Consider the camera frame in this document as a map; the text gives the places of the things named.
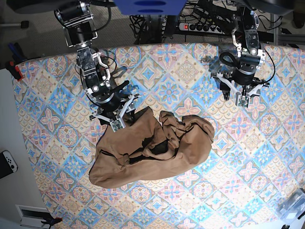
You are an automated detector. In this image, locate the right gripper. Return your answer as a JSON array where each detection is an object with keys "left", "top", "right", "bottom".
[{"left": 85, "top": 80, "right": 139, "bottom": 125}]

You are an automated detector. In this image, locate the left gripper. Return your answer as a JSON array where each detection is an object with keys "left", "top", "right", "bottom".
[{"left": 211, "top": 62, "right": 270, "bottom": 101}]

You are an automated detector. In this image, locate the brown t-shirt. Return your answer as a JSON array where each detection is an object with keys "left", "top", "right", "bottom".
[{"left": 89, "top": 107, "right": 214, "bottom": 188}]

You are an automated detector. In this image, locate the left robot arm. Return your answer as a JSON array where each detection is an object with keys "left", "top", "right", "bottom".
[{"left": 210, "top": 7, "right": 270, "bottom": 107}]

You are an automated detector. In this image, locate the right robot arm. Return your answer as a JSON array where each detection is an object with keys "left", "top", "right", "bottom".
[{"left": 54, "top": 0, "right": 139, "bottom": 131}]

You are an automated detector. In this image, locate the white power strip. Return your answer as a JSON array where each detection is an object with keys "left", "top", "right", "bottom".
[{"left": 178, "top": 22, "right": 224, "bottom": 34}]

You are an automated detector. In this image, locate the patterned tablecloth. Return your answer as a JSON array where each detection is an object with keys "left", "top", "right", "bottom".
[{"left": 13, "top": 43, "right": 305, "bottom": 229}]

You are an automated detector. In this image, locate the red black clamp left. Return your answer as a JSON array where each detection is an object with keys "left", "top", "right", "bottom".
[{"left": 5, "top": 61, "right": 23, "bottom": 82}]

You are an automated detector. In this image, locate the blue black clamp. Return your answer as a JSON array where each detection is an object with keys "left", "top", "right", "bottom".
[{"left": 8, "top": 42, "right": 28, "bottom": 63}]

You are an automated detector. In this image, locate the game console with white controller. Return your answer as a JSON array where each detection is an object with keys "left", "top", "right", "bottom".
[{"left": 0, "top": 150, "right": 18, "bottom": 179}]

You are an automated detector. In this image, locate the black orange clamp bottom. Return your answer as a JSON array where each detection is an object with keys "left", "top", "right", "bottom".
[{"left": 41, "top": 217, "right": 62, "bottom": 228}]

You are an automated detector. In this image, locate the clear plastic box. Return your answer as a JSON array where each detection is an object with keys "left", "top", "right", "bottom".
[{"left": 276, "top": 188, "right": 305, "bottom": 224}]

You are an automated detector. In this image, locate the white floor vent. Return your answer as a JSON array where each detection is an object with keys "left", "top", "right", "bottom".
[{"left": 16, "top": 205, "right": 51, "bottom": 229}]

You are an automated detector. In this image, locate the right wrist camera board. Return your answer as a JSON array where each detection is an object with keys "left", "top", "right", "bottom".
[{"left": 110, "top": 119, "right": 126, "bottom": 132}]

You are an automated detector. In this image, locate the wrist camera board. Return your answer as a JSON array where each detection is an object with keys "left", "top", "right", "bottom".
[
  {"left": 235, "top": 94, "right": 250, "bottom": 107},
  {"left": 110, "top": 119, "right": 126, "bottom": 132}
]

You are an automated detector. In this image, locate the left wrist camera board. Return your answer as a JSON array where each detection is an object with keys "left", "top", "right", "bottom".
[{"left": 235, "top": 94, "right": 250, "bottom": 107}]

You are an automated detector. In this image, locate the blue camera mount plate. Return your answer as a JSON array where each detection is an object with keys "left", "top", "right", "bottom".
[{"left": 113, "top": 0, "right": 186, "bottom": 15}]

